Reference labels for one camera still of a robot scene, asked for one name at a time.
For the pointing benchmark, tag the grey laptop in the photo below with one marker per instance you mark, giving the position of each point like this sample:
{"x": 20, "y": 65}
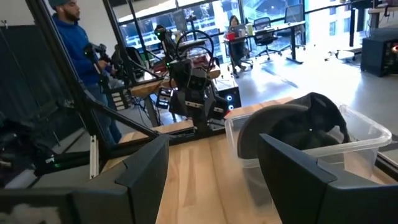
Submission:
{"x": 239, "y": 29}

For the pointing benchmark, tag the person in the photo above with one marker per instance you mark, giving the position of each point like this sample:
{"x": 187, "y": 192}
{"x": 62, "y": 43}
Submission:
{"x": 77, "y": 46}
{"x": 237, "y": 49}

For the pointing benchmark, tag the black office chair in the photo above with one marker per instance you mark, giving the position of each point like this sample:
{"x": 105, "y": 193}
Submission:
{"x": 264, "y": 34}
{"x": 293, "y": 14}

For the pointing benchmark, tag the long office desk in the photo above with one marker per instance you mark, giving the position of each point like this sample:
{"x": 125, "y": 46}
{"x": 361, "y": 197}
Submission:
{"x": 280, "y": 28}

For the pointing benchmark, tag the black computer tower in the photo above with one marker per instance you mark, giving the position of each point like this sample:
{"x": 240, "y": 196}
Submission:
{"x": 227, "y": 90}

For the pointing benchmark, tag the black frame post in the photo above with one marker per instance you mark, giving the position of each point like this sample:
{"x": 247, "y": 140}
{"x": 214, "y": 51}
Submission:
{"x": 119, "y": 40}
{"x": 66, "y": 62}
{"x": 138, "y": 31}

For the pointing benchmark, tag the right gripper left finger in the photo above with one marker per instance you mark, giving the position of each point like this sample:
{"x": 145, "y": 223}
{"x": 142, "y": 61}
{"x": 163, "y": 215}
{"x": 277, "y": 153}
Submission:
{"x": 136, "y": 193}

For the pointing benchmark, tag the black equipment cabinet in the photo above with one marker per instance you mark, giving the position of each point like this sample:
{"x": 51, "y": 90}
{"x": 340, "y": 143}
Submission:
{"x": 376, "y": 56}

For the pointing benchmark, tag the dark grey denim cap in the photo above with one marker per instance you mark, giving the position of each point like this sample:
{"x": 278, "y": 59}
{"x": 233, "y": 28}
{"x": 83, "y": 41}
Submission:
{"x": 280, "y": 124}

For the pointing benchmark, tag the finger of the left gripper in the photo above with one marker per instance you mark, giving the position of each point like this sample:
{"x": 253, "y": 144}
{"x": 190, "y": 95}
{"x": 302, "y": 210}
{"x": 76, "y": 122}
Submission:
{"x": 220, "y": 107}
{"x": 178, "y": 104}

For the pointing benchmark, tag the pale green cup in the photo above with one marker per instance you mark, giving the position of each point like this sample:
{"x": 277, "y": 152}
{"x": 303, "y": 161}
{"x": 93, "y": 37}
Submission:
{"x": 249, "y": 29}

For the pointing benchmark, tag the black partition panel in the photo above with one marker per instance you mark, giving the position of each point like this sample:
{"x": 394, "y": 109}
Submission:
{"x": 25, "y": 77}

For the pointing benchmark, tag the clear plastic storage bin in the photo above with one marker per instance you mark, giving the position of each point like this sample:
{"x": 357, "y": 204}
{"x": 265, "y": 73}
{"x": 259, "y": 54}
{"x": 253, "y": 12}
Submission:
{"x": 357, "y": 155}

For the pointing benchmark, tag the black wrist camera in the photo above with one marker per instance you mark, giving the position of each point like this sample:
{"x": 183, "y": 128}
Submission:
{"x": 196, "y": 83}

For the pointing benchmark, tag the wooden workbench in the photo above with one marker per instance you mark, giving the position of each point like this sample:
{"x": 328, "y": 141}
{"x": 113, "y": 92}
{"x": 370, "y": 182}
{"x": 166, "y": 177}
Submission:
{"x": 146, "y": 88}

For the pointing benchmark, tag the black box with display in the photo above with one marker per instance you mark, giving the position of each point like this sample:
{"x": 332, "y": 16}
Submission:
{"x": 164, "y": 96}

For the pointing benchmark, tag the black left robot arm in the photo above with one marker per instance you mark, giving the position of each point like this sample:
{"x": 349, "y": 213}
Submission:
{"x": 166, "y": 43}

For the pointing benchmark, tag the red cup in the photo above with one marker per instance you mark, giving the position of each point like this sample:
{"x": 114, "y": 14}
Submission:
{"x": 230, "y": 36}

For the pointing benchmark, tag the black diagonal frame brace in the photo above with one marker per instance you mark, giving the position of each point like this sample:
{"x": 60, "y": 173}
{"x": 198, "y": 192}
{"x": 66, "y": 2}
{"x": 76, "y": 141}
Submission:
{"x": 124, "y": 119}

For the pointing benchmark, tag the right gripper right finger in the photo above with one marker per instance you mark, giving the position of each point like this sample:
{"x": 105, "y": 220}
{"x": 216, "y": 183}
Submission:
{"x": 298, "y": 193}

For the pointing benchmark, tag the aluminium frame bracket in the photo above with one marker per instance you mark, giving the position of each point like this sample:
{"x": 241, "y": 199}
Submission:
{"x": 94, "y": 155}

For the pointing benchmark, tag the black labelled controller box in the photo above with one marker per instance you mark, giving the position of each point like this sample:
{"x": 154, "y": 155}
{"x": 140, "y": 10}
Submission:
{"x": 119, "y": 99}

